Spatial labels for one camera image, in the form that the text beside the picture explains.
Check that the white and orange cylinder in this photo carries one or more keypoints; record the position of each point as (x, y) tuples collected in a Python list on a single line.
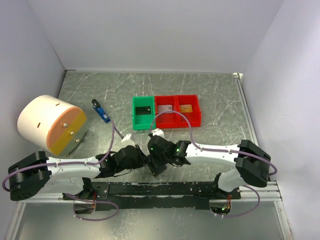
[(52, 124)]

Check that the gold VIP card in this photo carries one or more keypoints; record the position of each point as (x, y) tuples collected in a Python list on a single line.
[(186, 108)]

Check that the black card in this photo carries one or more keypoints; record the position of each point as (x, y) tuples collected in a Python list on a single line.
[(143, 110)]

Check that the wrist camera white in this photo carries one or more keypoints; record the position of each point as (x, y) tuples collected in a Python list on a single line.
[(128, 139), (157, 132)]

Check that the red bin left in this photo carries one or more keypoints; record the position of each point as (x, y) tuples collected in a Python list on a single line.
[(166, 120)]

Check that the aluminium rail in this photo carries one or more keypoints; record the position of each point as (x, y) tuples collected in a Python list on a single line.
[(115, 191)]

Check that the silver VIP card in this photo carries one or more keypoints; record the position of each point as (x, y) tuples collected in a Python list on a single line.
[(164, 108)]

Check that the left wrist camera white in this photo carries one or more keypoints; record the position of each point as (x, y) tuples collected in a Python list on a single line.
[(128, 139)]

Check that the black leather card holder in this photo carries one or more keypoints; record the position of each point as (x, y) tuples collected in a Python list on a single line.
[(156, 169)]

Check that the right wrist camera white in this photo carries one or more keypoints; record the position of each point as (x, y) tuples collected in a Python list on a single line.
[(157, 132)]

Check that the red bin right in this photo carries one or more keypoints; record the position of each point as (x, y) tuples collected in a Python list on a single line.
[(195, 117)]

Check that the red bin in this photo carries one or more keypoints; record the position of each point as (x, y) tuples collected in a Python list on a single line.
[(195, 117), (166, 120)]

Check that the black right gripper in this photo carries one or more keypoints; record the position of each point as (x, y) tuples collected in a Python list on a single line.
[(155, 160)]

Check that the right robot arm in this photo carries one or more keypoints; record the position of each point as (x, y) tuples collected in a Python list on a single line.
[(249, 165)]

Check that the green bin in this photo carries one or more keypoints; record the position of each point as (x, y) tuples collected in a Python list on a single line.
[(143, 122)]

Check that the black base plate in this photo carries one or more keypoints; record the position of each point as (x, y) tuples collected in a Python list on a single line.
[(185, 202)]

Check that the blue and black tool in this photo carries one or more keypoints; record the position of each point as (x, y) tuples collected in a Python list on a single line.
[(100, 111)]

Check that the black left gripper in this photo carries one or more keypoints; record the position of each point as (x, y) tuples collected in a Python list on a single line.
[(142, 158)]

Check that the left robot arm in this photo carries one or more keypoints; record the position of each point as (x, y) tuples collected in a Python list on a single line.
[(39, 174)]

